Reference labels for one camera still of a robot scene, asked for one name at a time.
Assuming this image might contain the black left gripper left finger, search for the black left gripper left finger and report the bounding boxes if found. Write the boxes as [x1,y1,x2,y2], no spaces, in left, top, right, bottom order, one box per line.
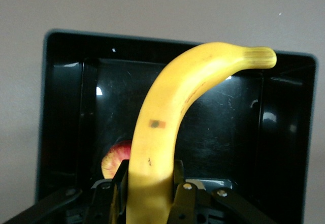
[85,159,131,224]

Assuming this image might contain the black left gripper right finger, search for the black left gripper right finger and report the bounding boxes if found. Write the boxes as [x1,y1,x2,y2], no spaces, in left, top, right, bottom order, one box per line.
[166,159,213,224]

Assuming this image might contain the red yellow apple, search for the red yellow apple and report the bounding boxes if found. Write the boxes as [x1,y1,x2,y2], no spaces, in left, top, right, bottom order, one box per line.
[101,139,133,179]

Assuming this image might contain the yellow banana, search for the yellow banana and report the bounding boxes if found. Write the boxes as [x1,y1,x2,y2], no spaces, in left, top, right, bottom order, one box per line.
[124,42,277,224]

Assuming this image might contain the black plastic box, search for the black plastic box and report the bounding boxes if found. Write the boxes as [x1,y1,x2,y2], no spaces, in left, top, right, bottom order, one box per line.
[35,29,319,224]

